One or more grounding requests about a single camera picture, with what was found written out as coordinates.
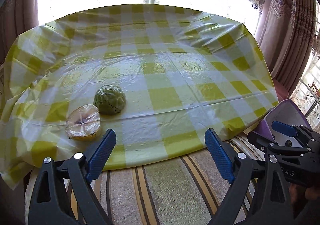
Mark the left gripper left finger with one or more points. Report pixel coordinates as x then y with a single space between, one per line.
49 201

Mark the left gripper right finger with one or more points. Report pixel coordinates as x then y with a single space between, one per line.
271 201

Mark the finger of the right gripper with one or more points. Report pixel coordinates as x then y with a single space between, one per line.
284 153
287 129

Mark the person's right hand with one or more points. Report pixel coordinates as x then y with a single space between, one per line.
298 193

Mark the purple cardboard box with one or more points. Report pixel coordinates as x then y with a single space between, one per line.
286 112

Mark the pink plastic stool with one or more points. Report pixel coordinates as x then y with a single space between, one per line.
282 93

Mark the white metal side table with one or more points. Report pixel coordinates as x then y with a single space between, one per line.
314 94

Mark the wrapped halved yellow fruit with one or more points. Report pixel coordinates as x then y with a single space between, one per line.
84 123

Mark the pink floral curtain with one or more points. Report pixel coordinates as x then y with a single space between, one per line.
285 36

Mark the green wrapped fruit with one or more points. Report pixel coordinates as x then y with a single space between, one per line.
110 99

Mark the yellow white checkered tablecloth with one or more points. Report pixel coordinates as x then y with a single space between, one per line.
182 71

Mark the left brown curtain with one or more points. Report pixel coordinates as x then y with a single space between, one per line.
17 17

